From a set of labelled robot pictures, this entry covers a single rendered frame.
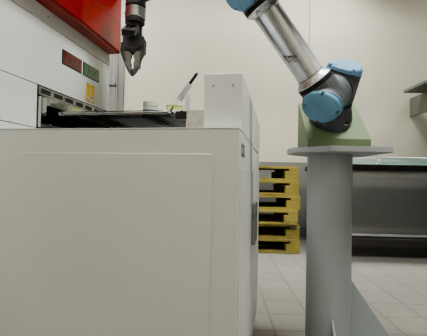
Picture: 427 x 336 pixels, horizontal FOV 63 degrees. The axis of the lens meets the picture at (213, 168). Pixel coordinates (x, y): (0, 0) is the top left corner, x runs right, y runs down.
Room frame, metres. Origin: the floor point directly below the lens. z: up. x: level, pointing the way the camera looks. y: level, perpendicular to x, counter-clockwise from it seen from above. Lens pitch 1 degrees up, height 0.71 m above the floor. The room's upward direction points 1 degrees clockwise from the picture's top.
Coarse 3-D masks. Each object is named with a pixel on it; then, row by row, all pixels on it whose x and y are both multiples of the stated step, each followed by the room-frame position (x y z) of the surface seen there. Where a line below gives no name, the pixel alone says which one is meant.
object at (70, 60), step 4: (64, 52) 1.16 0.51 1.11; (64, 56) 1.16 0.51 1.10; (68, 56) 1.18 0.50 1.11; (72, 56) 1.21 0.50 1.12; (64, 60) 1.16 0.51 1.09; (68, 60) 1.19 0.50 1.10; (72, 60) 1.21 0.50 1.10; (76, 60) 1.23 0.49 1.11; (68, 64) 1.19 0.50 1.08; (72, 64) 1.21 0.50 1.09; (76, 64) 1.23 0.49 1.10; (80, 64) 1.26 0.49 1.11; (76, 68) 1.23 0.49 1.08; (80, 68) 1.26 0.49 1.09
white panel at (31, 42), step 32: (0, 0) 0.89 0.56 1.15; (32, 0) 1.01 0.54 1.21; (0, 32) 0.89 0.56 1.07; (32, 32) 1.01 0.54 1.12; (64, 32) 1.16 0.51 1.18; (0, 64) 0.90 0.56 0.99; (32, 64) 1.02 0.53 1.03; (64, 64) 1.17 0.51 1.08; (96, 64) 1.37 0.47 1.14; (0, 96) 0.90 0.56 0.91; (32, 96) 1.02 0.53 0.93; (96, 96) 1.38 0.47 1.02; (0, 128) 0.91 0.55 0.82; (32, 128) 1.02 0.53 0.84
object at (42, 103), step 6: (42, 96) 1.05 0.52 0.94; (42, 102) 1.05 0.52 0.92; (48, 102) 1.07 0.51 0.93; (54, 102) 1.10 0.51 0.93; (60, 102) 1.13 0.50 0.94; (42, 108) 1.05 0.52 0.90; (54, 108) 1.11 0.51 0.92; (60, 108) 1.13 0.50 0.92; (66, 108) 1.17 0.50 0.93; (72, 108) 1.20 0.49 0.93; (42, 114) 1.05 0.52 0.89; (42, 120) 1.05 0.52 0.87; (36, 126) 1.05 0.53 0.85; (42, 126) 1.05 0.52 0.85; (48, 126) 1.08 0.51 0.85; (54, 126) 1.11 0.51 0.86; (60, 126) 1.14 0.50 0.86; (66, 126) 1.17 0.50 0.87
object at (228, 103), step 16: (208, 80) 0.85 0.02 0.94; (224, 80) 0.84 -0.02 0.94; (240, 80) 0.83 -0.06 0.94; (208, 96) 0.85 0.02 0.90; (224, 96) 0.84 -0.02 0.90; (240, 96) 0.83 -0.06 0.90; (208, 112) 0.85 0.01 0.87; (224, 112) 0.84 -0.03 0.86; (240, 112) 0.83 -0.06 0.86; (240, 128) 0.83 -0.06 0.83
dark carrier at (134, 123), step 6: (84, 120) 1.20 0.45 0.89; (108, 120) 1.19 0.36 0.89; (114, 120) 1.19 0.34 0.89; (120, 120) 1.18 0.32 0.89; (126, 120) 1.18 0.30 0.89; (132, 120) 1.18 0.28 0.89; (138, 120) 1.18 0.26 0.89; (144, 120) 1.17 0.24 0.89; (162, 120) 1.17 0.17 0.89; (168, 120) 1.16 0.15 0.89; (174, 120) 1.16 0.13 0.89; (102, 126) 1.34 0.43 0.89; (126, 126) 1.33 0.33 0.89; (132, 126) 1.33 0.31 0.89; (138, 126) 1.32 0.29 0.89; (144, 126) 1.32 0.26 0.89; (150, 126) 1.32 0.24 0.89; (156, 126) 1.31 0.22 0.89; (174, 126) 1.30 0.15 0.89; (180, 126) 1.30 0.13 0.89
